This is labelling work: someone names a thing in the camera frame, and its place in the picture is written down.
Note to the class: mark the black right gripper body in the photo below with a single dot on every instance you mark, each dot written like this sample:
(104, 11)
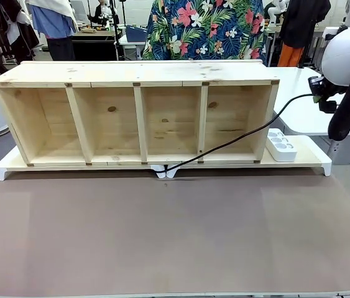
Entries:
(328, 93)

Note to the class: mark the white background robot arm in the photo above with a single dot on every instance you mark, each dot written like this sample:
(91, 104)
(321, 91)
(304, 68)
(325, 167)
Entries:
(275, 10)

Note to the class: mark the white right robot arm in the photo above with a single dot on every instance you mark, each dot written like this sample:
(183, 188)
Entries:
(348, 49)

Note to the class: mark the white side table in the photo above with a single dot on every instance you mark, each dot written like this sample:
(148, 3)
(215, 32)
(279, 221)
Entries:
(299, 93)

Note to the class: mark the white wood-top desk riser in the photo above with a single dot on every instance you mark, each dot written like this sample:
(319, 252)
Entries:
(305, 155)
(3, 170)

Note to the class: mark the white three-socket power strip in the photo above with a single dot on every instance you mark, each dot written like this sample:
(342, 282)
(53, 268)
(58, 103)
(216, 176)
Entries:
(282, 149)

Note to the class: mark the bystander black top orange trousers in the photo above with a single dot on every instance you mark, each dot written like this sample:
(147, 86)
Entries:
(299, 28)

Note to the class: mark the white background desk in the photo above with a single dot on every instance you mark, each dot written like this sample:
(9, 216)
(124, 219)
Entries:
(272, 34)

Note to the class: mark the bystander black and white jacket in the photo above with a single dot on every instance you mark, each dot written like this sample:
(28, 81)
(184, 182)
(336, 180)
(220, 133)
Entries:
(19, 31)

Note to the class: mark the bystander blue shirt white shawl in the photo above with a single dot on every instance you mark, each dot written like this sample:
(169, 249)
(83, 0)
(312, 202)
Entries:
(56, 28)

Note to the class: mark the person in floral shirt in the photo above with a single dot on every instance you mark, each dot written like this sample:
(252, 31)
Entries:
(205, 28)

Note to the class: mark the dark background workbench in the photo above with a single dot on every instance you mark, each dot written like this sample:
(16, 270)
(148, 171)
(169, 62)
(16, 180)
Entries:
(94, 46)

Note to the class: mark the four-compartment pine wood shelf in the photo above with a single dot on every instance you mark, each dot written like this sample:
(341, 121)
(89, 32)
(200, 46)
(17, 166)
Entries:
(162, 73)

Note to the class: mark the distant bystander in black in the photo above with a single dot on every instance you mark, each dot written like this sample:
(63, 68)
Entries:
(101, 12)

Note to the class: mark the black tripod stand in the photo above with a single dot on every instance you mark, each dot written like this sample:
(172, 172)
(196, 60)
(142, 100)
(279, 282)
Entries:
(117, 28)

